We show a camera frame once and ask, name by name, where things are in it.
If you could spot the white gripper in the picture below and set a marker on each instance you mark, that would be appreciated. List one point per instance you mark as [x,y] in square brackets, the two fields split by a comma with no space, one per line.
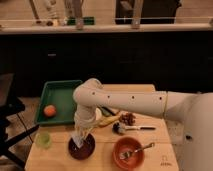
[84,119]

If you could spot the grey blue towel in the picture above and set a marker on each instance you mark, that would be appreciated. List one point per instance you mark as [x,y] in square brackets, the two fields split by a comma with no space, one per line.
[78,139]

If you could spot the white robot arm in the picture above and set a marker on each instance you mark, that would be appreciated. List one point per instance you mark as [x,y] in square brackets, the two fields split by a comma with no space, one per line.
[193,110]

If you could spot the purple bowl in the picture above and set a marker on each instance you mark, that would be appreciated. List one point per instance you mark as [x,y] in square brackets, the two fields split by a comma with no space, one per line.
[83,152]

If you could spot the orange bowl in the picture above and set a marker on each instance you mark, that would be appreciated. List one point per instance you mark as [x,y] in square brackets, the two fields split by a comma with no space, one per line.
[125,144]

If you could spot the white lidded jar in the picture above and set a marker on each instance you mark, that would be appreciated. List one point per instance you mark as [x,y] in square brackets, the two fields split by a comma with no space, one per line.
[98,114]

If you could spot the yellow banana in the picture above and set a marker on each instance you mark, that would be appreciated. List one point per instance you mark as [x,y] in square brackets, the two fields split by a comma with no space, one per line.
[108,120]

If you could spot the green vegetable toy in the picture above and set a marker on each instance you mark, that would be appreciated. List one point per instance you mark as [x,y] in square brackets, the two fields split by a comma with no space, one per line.
[105,112]

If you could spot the green plastic tray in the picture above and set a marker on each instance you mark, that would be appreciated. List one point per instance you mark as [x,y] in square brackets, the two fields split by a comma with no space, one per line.
[60,95]

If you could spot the orange ball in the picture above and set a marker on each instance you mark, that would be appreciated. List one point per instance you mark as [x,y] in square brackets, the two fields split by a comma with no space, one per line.
[50,111]

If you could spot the brown pine cone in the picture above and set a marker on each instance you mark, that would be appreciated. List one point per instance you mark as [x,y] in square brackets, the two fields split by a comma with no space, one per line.
[127,119]

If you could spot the green plastic cup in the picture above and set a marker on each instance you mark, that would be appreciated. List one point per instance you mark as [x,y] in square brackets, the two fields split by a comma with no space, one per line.
[43,140]

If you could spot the silver fork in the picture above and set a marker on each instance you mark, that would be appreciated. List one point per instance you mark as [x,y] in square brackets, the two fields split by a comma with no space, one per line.
[128,154]

